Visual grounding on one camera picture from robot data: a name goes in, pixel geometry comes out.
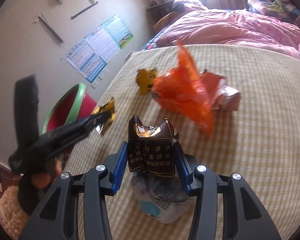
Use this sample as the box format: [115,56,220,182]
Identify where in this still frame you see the blue white pillow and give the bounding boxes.
[247,0,300,28]

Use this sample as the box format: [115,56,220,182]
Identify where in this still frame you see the blue checked bed sheet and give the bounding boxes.
[140,31,163,51]

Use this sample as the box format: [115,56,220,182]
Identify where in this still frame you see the yellow brown wrapper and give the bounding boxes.
[136,68,158,95]

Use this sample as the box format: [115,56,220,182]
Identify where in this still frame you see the black wall stick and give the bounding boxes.
[34,12,64,44]

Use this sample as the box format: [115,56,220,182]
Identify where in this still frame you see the orange plastic bag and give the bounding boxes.
[152,42,224,137]

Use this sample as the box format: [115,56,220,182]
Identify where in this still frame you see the dark side table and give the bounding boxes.
[146,0,174,23]

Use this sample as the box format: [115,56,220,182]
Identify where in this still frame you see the purple snack bag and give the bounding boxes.
[210,77,241,111]

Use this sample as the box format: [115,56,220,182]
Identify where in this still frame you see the white crumpled wrapper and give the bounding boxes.
[130,173,193,224]

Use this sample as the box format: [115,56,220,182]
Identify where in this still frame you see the pink quilt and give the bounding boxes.
[156,9,300,60]

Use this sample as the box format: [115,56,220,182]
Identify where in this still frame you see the wall chart posters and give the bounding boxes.
[65,15,134,83]

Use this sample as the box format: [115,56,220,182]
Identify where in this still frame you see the black wall rail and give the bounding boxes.
[70,0,98,20]

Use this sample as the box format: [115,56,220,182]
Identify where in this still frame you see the red bin with green rim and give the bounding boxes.
[42,83,97,134]

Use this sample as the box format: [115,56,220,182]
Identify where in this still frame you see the dark brown cigarette pack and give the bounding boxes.
[128,115,179,180]

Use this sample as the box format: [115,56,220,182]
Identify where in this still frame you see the person's left hand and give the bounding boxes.
[31,159,63,189]

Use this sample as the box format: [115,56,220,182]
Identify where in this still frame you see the checked yellow bed mat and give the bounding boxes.
[66,44,300,239]

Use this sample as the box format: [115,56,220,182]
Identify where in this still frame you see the gold foil wrapper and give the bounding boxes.
[92,97,116,135]

